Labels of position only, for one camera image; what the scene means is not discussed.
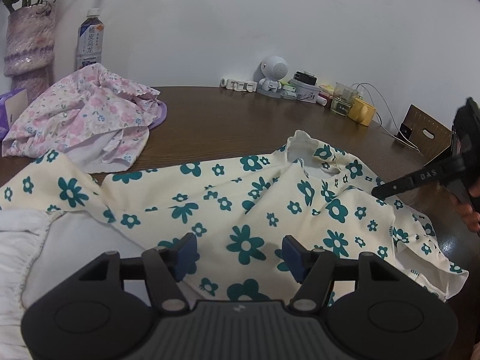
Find black phone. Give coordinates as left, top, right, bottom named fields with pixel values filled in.
left=396, top=123, right=412, bottom=141

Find white charging cables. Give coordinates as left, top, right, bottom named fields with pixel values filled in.
left=354, top=82, right=425, bottom=153

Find black charger block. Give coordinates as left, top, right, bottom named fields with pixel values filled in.
left=294, top=71, right=317, bottom=86

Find purple tissue pack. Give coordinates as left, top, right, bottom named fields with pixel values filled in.
left=0, top=88, right=29, bottom=141

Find pink purple vase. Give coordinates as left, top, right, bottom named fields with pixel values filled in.
left=3, top=2, right=55, bottom=102

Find white power strip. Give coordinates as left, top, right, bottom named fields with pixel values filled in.
left=220, top=78, right=257, bottom=93

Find green white small boxes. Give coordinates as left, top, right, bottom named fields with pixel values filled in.
left=280, top=83, right=297, bottom=100

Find cream green floral dress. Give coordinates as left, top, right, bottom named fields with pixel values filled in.
left=0, top=129, right=470, bottom=327

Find pink floral garment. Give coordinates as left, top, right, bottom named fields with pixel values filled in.
left=1, top=63, right=167, bottom=173

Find brown cardboard stand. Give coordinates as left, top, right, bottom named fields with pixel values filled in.
left=402, top=104, right=451, bottom=162

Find white tin box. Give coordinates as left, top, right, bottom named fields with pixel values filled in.
left=292, top=80, right=320, bottom=103

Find glass cup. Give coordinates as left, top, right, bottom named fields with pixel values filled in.
left=330, top=82, right=357, bottom=116

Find plastic drink bottle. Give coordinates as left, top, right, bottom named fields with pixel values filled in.
left=76, top=8, right=105, bottom=70

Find white astronaut figurine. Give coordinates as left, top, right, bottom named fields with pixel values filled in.
left=256, top=55, right=289, bottom=98

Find person right hand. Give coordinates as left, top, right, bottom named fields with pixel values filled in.
left=450, top=180, right=480, bottom=234

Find yellow mug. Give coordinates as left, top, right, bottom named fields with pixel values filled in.
left=347, top=97, right=376, bottom=127

